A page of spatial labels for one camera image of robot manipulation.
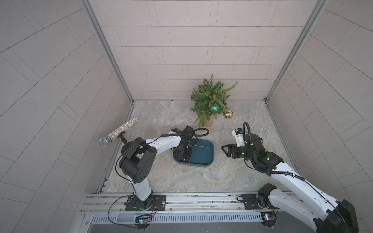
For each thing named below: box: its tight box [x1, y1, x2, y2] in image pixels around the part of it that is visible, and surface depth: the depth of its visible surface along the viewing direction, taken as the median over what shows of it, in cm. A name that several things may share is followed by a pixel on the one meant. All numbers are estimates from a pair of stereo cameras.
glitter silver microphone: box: [98, 117, 139, 148], surface depth 71 cm
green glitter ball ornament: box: [209, 102, 221, 114], surface depth 77 cm
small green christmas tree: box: [189, 74, 239, 128], surface depth 80 cm
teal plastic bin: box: [172, 138, 215, 168], surface depth 84 cm
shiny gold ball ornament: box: [223, 109, 234, 120], surface depth 84 cm
